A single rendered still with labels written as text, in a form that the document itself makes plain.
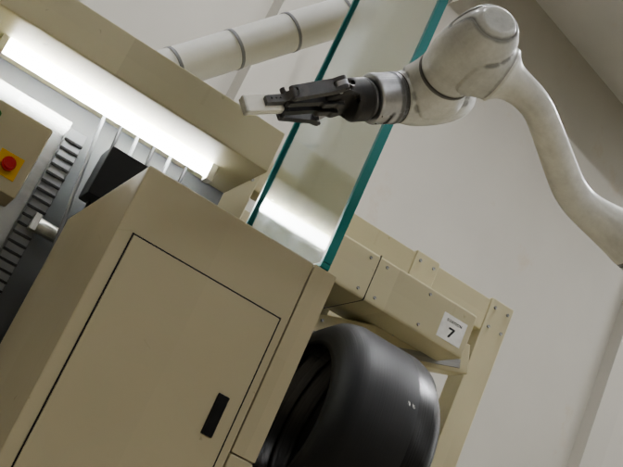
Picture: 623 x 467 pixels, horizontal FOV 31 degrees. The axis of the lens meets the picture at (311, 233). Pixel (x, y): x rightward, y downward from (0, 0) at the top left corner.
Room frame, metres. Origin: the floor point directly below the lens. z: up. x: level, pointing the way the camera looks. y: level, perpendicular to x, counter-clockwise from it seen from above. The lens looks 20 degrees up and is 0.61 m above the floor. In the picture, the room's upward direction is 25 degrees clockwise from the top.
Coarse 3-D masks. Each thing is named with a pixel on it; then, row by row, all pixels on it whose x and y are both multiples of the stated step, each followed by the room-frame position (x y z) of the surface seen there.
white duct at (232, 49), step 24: (336, 0) 3.00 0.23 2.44; (456, 0) 3.17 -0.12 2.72; (264, 24) 2.94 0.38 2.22; (288, 24) 2.95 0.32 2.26; (312, 24) 2.97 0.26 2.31; (336, 24) 3.00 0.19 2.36; (168, 48) 2.88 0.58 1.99; (192, 48) 2.88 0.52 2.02; (216, 48) 2.90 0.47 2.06; (240, 48) 2.92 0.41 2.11; (264, 48) 2.95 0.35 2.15; (288, 48) 2.99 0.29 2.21; (192, 72) 2.90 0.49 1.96; (216, 72) 2.94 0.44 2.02
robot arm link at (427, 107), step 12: (420, 60) 1.67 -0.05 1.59; (408, 72) 1.70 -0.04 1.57; (420, 72) 1.67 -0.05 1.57; (408, 84) 1.70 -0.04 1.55; (420, 84) 1.68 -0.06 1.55; (420, 96) 1.69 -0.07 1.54; (432, 96) 1.68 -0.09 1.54; (444, 96) 1.67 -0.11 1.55; (468, 96) 1.73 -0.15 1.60; (420, 108) 1.71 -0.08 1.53; (432, 108) 1.71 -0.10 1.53; (444, 108) 1.71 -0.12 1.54; (456, 108) 1.73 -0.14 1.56; (468, 108) 1.76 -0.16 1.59; (408, 120) 1.74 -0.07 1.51; (420, 120) 1.74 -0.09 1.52; (432, 120) 1.75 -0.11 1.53; (444, 120) 1.76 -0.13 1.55
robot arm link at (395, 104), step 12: (372, 72) 1.70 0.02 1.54; (384, 72) 1.70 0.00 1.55; (396, 72) 1.70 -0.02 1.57; (384, 84) 1.68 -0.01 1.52; (396, 84) 1.69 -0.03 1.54; (384, 96) 1.68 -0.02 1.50; (396, 96) 1.69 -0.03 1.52; (408, 96) 1.70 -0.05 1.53; (384, 108) 1.69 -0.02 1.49; (396, 108) 1.70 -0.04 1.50; (408, 108) 1.71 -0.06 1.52; (372, 120) 1.73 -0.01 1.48; (384, 120) 1.73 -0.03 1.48; (396, 120) 1.73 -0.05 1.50
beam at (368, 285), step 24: (336, 264) 3.08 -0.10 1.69; (360, 264) 3.11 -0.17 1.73; (384, 264) 3.13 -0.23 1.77; (336, 288) 3.13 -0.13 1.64; (360, 288) 3.12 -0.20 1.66; (384, 288) 3.14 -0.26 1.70; (408, 288) 3.17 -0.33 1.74; (336, 312) 3.35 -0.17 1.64; (360, 312) 3.25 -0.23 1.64; (384, 312) 3.16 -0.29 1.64; (408, 312) 3.18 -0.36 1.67; (432, 312) 3.20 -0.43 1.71; (456, 312) 3.23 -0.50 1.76; (408, 336) 3.27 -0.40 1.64; (432, 336) 3.21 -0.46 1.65
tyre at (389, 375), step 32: (320, 352) 3.08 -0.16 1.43; (352, 352) 2.73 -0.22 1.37; (384, 352) 2.75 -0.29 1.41; (320, 384) 3.17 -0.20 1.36; (352, 384) 2.67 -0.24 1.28; (384, 384) 2.69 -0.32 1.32; (416, 384) 2.75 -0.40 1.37; (288, 416) 3.21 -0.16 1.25; (320, 416) 2.71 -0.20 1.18; (352, 416) 2.65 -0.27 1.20; (384, 416) 2.67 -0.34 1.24; (416, 416) 2.71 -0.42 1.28; (288, 448) 3.23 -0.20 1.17; (320, 448) 2.68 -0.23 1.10; (352, 448) 2.66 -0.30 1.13; (384, 448) 2.68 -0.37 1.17; (416, 448) 2.71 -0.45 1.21
